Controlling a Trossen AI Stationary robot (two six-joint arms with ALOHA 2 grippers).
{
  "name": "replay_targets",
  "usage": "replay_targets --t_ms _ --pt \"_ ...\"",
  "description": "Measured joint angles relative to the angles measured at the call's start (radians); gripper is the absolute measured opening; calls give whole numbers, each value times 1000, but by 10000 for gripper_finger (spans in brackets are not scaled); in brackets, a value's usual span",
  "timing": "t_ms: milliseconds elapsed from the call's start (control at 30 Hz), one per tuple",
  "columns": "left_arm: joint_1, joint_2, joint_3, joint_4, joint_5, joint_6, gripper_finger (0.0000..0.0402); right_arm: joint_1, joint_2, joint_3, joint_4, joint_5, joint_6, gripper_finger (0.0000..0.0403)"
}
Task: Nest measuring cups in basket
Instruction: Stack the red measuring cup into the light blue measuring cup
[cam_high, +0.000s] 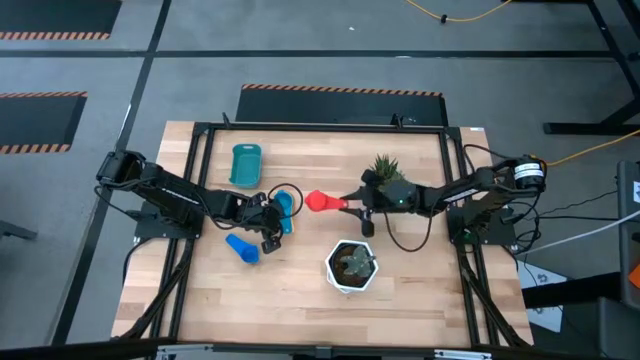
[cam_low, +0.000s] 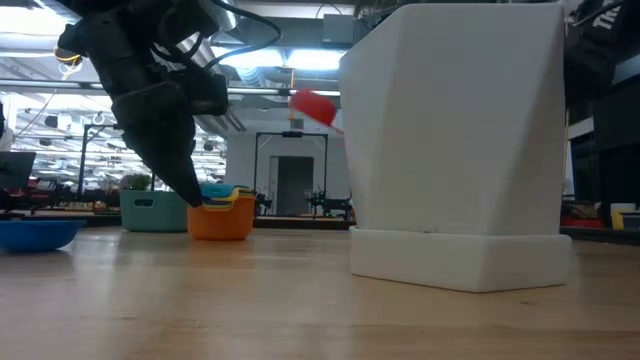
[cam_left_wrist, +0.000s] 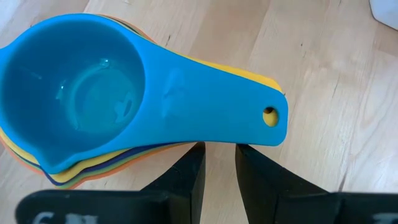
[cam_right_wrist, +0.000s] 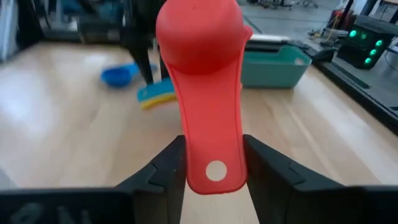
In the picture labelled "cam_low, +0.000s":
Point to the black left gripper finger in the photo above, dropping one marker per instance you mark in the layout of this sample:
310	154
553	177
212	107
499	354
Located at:
172	170

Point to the teal measuring cup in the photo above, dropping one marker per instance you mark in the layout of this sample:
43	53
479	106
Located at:
220	190

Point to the yellow measuring cup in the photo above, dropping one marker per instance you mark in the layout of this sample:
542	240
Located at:
235	199

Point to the orange measuring cup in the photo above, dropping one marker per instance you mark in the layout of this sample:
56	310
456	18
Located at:
222	222

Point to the blue measuring cup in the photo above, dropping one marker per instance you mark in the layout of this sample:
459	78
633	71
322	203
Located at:
35	235

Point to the red measuring cup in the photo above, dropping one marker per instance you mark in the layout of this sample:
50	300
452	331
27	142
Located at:
312	105

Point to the background black robot arm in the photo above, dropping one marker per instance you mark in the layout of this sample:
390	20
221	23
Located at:
327	204

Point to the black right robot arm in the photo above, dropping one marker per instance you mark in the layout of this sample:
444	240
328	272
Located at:
595	40

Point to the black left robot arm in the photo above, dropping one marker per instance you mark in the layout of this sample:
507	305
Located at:
115	40

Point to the teal plastic basket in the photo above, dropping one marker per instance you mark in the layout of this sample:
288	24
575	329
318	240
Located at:
150	212

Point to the background potted plant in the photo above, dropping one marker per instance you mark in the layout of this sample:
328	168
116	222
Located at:
136	182

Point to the long ceiling tube light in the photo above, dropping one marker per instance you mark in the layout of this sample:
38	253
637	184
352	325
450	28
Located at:
260	92

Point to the dark background door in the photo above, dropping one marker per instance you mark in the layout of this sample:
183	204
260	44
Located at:
295	185

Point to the dark background monitor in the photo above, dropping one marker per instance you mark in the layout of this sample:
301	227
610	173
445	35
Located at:
15	170

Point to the ceiling light panel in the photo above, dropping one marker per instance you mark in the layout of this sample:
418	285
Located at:
300	59

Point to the white faceted planter pot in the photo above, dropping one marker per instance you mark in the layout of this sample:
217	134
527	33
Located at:
450	125

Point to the white planter saucer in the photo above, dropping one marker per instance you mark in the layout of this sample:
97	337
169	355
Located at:
460	260

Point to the background red tray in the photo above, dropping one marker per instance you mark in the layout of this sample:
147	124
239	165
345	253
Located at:
575	222

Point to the background yellow container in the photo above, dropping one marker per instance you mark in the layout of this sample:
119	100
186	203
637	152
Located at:
622	215

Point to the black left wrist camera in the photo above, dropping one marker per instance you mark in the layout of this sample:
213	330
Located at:
207	92

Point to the black background frame stand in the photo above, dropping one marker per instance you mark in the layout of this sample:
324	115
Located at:
83	160
290	133

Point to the silver ceiling duct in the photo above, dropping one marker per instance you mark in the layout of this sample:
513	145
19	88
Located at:
230	17

